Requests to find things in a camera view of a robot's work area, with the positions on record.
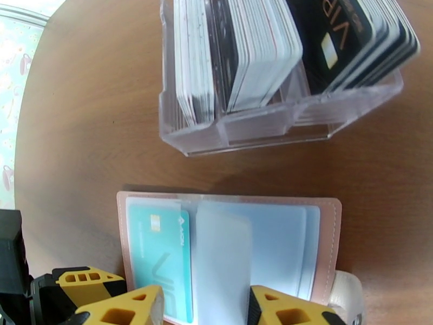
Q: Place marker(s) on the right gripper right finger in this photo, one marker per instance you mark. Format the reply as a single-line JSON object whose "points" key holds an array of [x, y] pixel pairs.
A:
{"points": [[287, 314]]}

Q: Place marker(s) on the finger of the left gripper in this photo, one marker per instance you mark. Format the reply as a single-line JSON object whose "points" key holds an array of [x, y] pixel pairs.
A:
{"points": [[84, 283]]}

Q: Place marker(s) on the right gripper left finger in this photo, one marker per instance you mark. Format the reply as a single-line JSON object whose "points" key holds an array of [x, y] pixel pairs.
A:
{"points": [[128, 310]]}

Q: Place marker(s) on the teal VIP card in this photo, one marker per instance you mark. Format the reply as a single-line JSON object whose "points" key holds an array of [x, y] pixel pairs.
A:
{"points": [[155, 253]]}

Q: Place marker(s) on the pink card holder wallet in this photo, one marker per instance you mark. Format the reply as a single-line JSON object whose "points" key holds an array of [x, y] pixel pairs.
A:
{"points": [[277, 239]]}

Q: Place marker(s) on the clear acrylic card stand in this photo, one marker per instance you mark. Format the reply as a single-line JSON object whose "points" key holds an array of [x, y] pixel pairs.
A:
{"points": [[257, 131]]}

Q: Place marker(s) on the white and black card stack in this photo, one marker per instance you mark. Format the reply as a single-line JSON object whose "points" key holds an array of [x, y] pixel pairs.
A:
{"points": [[199, 56]]}

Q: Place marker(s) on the black VIP card stack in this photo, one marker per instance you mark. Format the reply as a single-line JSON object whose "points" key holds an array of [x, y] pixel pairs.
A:
{"points": [[345, 39]]}

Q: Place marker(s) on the aluminium frame post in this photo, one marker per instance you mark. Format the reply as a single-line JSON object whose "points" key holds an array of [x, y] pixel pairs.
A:
{"points": [[23, 14]]}

